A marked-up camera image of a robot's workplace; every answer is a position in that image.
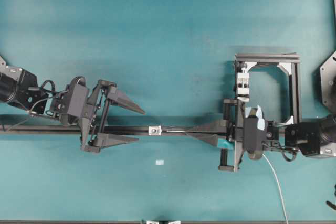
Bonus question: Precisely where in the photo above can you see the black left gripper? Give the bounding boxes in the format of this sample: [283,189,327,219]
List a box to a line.
[50,77,145,153]

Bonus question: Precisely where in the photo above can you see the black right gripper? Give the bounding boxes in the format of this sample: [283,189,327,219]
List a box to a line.
[186,99,285,172]

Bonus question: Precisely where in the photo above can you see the thin silver wire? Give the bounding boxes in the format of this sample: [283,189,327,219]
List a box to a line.
[162,128,290,222]

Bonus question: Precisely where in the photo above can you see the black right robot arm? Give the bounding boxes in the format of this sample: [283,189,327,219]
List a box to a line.
[186,99,335,172]

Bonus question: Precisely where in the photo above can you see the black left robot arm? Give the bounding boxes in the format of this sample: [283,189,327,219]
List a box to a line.
[1,66,145,153]

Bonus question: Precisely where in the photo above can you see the silver metal corner fitting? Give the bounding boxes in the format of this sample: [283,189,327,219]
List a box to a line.
[148,125,162,136]

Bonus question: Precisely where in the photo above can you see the small light blue label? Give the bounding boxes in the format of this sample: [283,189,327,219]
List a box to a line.
[155,159,164,165]

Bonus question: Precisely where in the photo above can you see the silver brackets at bottom edge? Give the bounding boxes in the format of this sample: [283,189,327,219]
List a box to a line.
[141,220,181,224]

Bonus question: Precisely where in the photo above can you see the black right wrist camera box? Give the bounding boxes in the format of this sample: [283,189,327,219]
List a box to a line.
[243,118,267,160]

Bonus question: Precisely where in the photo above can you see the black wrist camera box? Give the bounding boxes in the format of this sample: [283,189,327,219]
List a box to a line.
[59,83,89,126]
[243,118,267,160]

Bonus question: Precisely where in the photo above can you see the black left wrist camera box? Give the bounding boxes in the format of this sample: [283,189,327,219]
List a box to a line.
[59,83,89,126]

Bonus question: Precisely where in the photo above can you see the light blue tape on camera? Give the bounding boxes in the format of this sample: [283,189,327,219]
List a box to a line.
[245,105,266,131]

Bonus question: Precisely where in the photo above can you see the white clamp on frame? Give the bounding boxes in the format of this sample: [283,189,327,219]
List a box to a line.
[235,62,250,103]

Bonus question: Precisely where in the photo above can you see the black aluminium extrusion rail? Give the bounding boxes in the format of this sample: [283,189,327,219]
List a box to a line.
[1,125,227,136]

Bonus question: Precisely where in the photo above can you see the black aluminium frame stand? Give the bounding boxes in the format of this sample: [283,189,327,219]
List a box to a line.
[234,53,302,124]

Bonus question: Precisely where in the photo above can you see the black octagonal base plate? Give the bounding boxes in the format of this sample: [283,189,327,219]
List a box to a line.
[320,52,335,114]

